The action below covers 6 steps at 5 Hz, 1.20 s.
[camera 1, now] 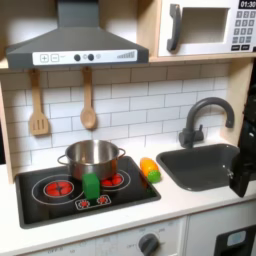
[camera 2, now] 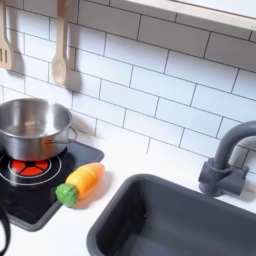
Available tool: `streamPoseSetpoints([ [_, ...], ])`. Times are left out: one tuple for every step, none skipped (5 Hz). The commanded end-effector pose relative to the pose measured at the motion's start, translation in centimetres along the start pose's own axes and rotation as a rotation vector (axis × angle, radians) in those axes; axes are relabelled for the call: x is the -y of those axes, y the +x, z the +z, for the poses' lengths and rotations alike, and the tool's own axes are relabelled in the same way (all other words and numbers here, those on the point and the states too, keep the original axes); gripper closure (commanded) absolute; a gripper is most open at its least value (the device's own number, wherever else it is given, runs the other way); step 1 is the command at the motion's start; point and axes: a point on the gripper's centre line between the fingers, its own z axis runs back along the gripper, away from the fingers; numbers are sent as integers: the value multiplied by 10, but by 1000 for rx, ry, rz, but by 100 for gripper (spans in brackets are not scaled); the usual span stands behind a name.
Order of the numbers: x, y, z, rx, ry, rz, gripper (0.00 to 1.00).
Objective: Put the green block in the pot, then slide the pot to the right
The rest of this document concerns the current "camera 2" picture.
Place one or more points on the orange toy carrot green top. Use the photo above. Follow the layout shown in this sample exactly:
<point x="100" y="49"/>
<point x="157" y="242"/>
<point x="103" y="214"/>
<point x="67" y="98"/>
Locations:
<point x="83" y="181"/>

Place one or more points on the steel pot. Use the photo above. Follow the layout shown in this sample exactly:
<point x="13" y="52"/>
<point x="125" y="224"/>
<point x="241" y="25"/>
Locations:
<point x="33" y="130"/>

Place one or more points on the wooden spoon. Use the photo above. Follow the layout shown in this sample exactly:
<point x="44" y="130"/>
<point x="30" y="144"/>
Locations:
<point x="60" y="56"/>

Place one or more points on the dark grey tap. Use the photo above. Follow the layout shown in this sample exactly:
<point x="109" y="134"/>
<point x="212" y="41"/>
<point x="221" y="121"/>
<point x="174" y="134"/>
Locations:
<point x="221" y="170"/>

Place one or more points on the dark grey sink basin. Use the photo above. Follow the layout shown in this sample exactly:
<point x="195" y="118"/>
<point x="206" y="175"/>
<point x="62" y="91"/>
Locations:
<point x="186" y="220"/>

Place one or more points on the black stove top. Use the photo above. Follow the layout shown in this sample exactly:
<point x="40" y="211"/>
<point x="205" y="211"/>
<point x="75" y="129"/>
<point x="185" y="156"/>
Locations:
<point x="33" y="196"/>

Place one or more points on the wooden shelf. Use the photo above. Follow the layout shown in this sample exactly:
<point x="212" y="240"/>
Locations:
<point x="213" y="11"/>

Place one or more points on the wooden slotted spatula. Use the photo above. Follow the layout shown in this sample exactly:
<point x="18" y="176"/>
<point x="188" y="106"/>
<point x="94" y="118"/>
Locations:
<point x="4" y="50"/>

